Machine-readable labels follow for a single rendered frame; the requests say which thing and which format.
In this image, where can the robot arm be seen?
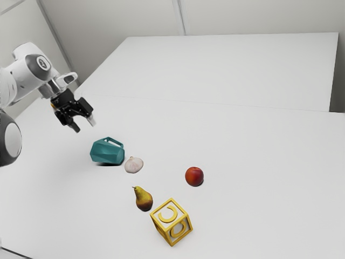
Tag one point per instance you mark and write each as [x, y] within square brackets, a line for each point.
[24, 73]

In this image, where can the red peach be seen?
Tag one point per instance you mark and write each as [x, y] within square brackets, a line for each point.
[194, 176]

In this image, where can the teal faceted mug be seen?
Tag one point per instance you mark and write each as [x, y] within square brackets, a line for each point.
[107, 151]

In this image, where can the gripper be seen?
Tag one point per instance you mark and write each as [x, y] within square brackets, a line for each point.
[70, 106]

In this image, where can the pale garlic bulb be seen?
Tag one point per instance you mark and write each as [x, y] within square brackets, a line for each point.
[133, 165]

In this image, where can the yellow open-frame letter block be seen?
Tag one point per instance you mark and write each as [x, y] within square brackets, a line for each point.
[171, 221]

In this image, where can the yellow-brown pear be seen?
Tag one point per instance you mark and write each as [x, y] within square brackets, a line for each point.
[143, 200]

